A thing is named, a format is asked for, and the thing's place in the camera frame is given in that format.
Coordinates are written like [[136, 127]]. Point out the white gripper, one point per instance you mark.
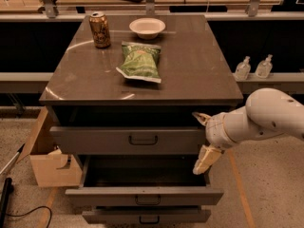
[[216, 131]]

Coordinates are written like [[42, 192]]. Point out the grey top drawer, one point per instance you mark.
[[128, 140]]

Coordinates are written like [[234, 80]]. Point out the grey drawer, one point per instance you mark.
[[128, 140], [146, 215], [143, 181]]

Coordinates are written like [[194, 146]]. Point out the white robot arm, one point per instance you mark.
[[268, 112]]

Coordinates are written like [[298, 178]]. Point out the grey drawer cabinet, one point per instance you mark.
[[86, 90]]

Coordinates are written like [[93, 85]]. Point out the grey middle drawer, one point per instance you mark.
[[143, 181]]

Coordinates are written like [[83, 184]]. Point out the grey bottom drawer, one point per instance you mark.
[[146, 215]]

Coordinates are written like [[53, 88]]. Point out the left clear sanitizer bottle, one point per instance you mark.
[[243, 69]]

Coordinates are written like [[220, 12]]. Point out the clear sanitizer bottle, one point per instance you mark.
[[264, 67], [243, 69]]

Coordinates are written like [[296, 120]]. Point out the right clear sanitizer bottle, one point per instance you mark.
[[264, 67]]

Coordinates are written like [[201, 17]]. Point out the green chip bag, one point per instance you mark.
[[140, 62]]

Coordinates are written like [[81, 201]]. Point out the white paper bowl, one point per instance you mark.
[[147, 28]]

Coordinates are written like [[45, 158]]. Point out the cardboard box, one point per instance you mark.
[[51, 167]]

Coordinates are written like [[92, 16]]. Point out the gold soda can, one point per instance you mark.
[[100, 29]]

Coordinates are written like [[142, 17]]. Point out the black pole base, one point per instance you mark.
[[6, 191]]

